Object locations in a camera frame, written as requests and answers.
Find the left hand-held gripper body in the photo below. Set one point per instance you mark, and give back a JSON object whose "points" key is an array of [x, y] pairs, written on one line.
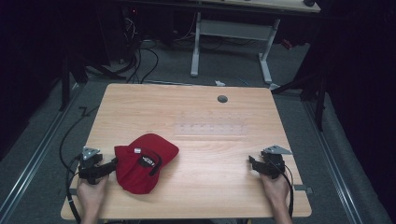
{"points": [[90, 166]]}

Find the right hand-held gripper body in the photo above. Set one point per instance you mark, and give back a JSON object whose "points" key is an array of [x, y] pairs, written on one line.
{"points": [[274, 161]]}

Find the red baseball cap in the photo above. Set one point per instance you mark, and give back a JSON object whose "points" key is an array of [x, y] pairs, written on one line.
{"points": [[141, 165]]}

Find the person's left hand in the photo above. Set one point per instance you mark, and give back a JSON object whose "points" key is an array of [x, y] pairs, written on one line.
{"points": [[91, 193]]}

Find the person's right hand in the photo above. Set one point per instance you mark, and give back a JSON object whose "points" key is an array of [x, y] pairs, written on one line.
{"points": [[275, 189]]}

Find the clear plastic strip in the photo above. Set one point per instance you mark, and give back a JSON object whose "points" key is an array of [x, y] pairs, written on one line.
{"points": [[211, 126]]}

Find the black metal stand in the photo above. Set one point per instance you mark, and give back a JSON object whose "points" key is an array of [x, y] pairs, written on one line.
{"points": [[65, 84], [314, 90]]}

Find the white paper scrap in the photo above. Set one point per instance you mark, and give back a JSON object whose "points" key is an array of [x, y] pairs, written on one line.
{"points": [[219, 83]]}

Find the small red object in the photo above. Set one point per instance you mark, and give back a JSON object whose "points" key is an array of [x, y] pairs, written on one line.
{"points": [[287, 44]]}

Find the white-framed wooden desk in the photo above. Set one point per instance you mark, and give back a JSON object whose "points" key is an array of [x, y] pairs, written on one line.
{"points": [[233, 29]]}

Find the grey metal table bracket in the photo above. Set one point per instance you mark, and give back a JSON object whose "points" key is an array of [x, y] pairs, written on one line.
{"points": [[303, 188], [73, 191]]}

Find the metal floor rail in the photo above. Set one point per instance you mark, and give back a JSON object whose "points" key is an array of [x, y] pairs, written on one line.
{"points": [[29, 166], [333, 165]]}

